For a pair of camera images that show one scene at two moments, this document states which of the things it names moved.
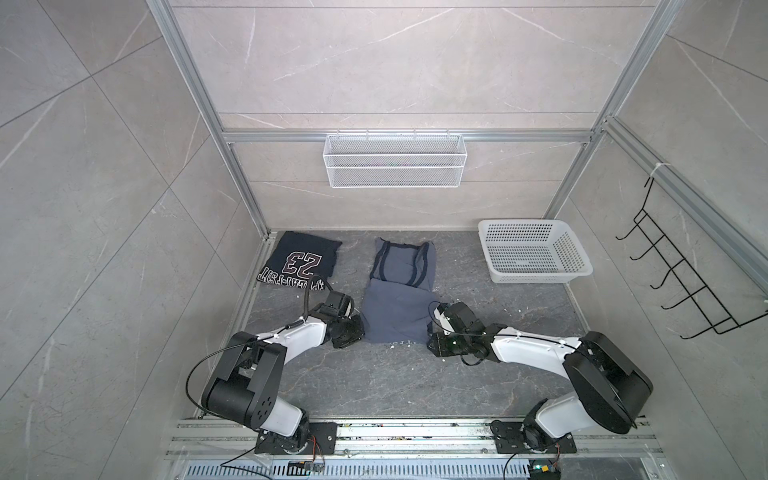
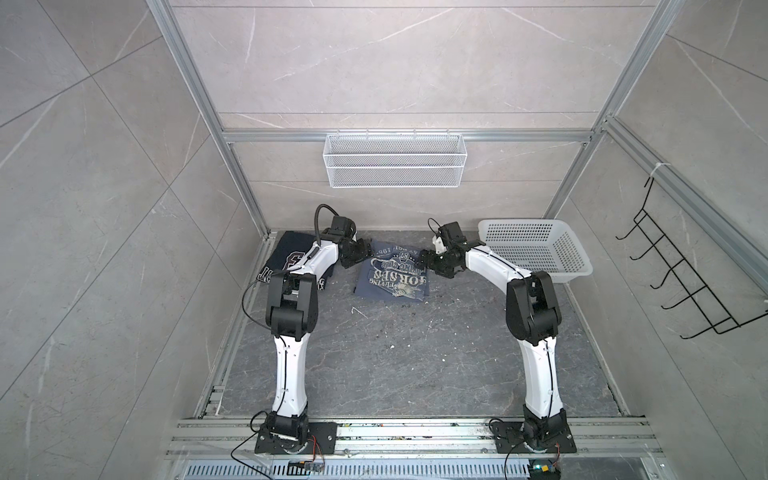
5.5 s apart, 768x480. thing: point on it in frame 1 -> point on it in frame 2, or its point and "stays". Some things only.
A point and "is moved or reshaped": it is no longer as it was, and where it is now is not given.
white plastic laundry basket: (532, 251) stays
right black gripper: (438, 344) -> (431, 263)
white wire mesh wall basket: (390, 161) stays
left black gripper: (360, 331) -> (366, 250)
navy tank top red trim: (295, 258) stays
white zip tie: (658, 164) stays
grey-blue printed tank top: (398, 297) is moved or reshaped
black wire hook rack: (719, 319) stays
